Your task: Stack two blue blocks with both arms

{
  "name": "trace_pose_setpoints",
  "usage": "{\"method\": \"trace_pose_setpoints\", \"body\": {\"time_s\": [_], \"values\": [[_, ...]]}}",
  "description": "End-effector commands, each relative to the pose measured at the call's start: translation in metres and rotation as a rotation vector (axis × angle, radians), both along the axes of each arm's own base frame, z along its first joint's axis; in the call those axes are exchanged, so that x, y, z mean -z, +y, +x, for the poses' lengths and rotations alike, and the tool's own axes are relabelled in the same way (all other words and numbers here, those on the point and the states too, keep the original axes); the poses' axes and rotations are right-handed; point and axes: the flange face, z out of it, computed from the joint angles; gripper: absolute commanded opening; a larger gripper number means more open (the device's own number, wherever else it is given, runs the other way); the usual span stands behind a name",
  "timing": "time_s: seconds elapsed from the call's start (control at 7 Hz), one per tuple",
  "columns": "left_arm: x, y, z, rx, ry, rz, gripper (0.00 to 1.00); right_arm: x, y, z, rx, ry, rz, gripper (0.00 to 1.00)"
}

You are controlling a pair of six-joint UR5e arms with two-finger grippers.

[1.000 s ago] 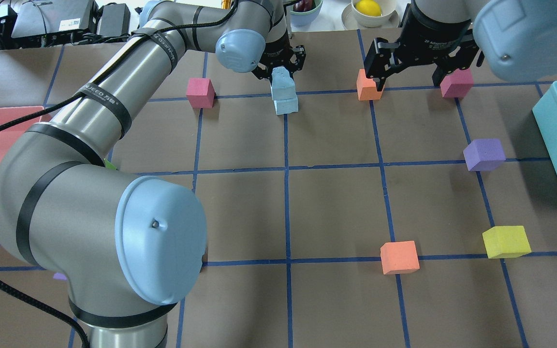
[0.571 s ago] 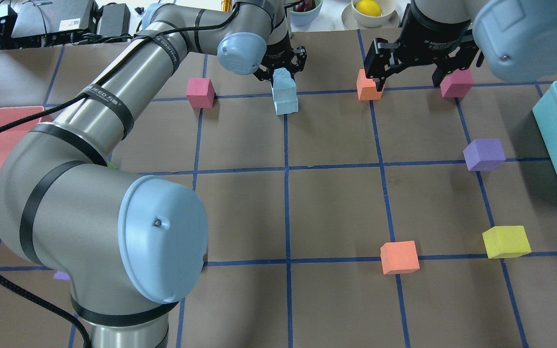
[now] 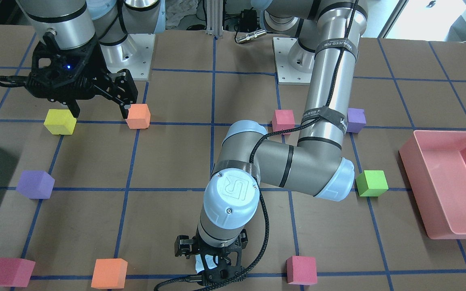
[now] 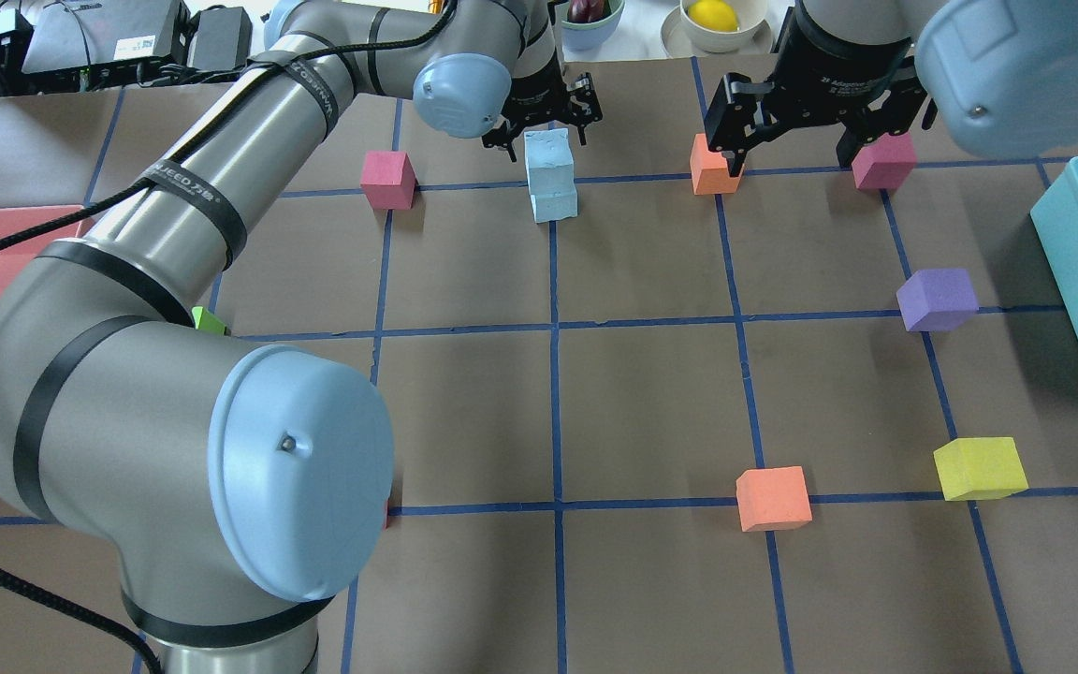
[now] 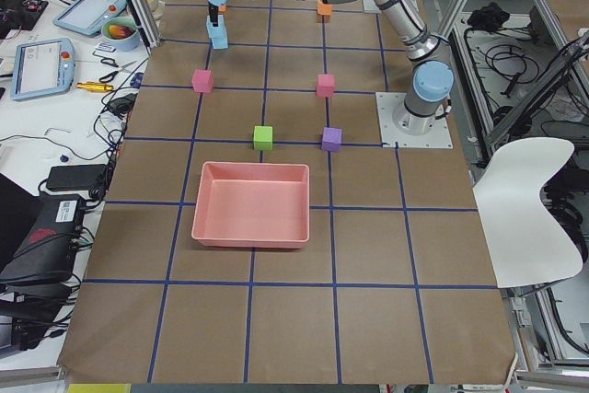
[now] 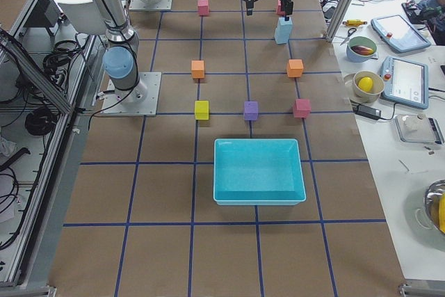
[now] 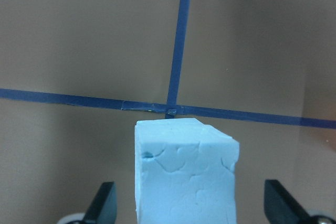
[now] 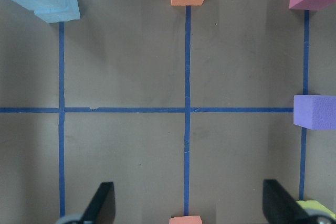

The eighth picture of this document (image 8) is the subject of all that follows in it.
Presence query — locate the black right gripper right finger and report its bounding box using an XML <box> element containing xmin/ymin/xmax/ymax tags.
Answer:
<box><xmin>262</xmin><ymin>179</ymin><xmax>315</xmax><ymax>224</ymax></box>

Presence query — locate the yellow block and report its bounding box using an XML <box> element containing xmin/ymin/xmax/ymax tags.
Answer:
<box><xmin>296</xmin><ymin>200</ymin><xmax>335</xmax><ymax>219</ymax></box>

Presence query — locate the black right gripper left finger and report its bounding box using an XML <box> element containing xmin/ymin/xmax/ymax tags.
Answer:
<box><xmin>80</xmin><ymin>182</ymin><xmax>116</xmax><ymax>224</ymax></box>

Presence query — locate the orange block inner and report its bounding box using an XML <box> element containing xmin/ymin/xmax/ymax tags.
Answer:
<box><xmin>169</xmin><ymin>216</ymin><xmax>203</xmax><ymax>224</ymax></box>

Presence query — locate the purple block near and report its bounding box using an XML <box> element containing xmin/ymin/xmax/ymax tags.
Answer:
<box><xmin>293</xmin><ymin>95</ymin><xmax>335</xmax><ymax>130</ymax></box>

